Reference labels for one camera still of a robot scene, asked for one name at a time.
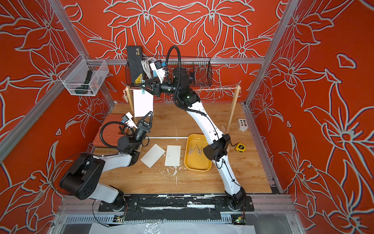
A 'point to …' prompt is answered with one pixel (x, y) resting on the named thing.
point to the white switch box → (242, 124)
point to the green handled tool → (85, 88)
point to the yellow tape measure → (240, 147)
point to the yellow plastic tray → (195, 159)
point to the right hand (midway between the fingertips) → (137, 85)
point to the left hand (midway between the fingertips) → (152, 112)
